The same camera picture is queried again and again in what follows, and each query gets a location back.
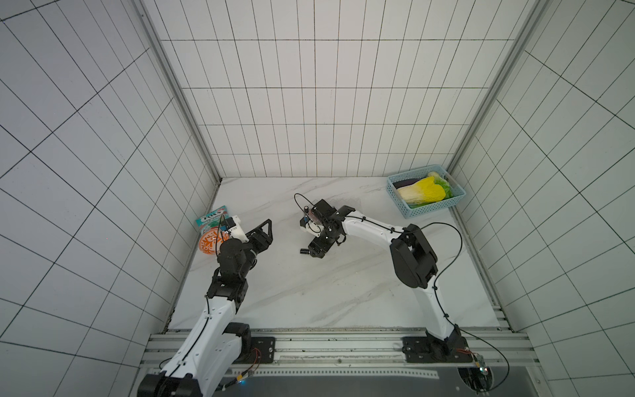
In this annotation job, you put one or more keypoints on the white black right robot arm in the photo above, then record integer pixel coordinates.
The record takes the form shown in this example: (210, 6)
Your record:
(414, 261)

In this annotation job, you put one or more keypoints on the dark purple toy eggplant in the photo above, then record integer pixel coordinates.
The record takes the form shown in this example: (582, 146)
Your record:
(404, 183)

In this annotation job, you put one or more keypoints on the orange patterned round lid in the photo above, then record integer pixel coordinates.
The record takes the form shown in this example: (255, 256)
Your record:
(211, 241)

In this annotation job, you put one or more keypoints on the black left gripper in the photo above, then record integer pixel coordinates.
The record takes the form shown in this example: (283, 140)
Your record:
(264, 241)

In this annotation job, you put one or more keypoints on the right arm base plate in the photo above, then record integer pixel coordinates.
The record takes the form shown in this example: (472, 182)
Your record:
(429, 350)

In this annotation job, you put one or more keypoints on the yellow toy cabbage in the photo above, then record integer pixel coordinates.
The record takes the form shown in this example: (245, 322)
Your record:
(431, 189)

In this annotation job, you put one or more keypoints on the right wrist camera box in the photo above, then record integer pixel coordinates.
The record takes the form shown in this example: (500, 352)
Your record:
(319, 216)

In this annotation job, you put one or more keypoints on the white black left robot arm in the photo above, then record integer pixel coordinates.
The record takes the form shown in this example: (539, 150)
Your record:
(216, 341)

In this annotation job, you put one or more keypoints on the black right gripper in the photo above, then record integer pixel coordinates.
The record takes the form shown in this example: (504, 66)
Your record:
(329, 227)

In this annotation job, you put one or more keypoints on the clear acrylic lipstick organizer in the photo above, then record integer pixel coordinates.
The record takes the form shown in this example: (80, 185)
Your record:
(342, 213)

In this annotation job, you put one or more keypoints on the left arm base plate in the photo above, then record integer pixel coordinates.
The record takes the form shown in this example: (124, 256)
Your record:
(258, 350)

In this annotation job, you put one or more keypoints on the teal snack packet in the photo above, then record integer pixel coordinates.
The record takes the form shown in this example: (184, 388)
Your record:
(211, 218)

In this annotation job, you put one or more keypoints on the light blue perforated basket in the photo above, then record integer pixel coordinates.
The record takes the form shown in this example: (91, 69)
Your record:
(420, 173)

